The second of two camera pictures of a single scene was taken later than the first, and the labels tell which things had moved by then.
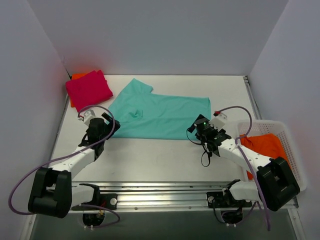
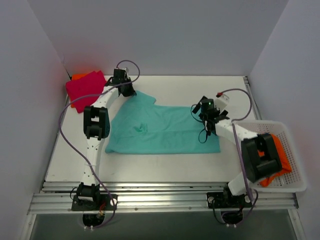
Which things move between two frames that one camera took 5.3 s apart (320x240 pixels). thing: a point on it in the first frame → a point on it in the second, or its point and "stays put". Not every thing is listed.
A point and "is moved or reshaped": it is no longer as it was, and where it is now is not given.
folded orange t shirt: [75, 76] stays put
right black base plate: [219, 200] stays put
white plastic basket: [262, 127] stays put
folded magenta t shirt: [89, 90] stays put
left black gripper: [110, 125] → [128, 90]
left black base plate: [107, 200] stays put
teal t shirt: [142, 114] is moved or reshaped
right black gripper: [195, 124] → [204, 116]
